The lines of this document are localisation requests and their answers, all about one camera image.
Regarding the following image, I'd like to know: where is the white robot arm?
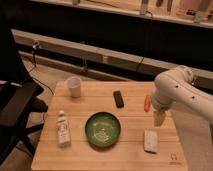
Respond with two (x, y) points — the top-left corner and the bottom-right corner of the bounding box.
(151, 65), (213, 126)

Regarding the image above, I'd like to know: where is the green ceramic bowl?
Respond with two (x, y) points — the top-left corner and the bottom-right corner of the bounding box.
(85, 112), (121, 148)

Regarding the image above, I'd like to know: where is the orange red marker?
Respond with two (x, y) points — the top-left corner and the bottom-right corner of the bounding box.
(144, 95), (151, 112)

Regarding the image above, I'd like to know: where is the white sponge block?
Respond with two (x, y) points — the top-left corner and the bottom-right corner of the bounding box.
(144, 130), (158, 153)

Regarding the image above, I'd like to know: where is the black rectangular block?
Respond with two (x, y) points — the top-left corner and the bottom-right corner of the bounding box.
(113, 91), (124, 108)

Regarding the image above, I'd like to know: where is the white paper cup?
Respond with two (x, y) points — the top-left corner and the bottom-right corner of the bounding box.
(66, 76), (81, 98)

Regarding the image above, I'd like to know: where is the small white bottle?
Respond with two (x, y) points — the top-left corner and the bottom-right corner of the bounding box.
(57, 110), (71, 147)

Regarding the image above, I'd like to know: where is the black office chair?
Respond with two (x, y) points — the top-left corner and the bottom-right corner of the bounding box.
(0, 7), (48, 165)

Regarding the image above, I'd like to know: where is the black cable on floor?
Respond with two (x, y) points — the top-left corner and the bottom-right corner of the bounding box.
(20, 39), (55, 96)

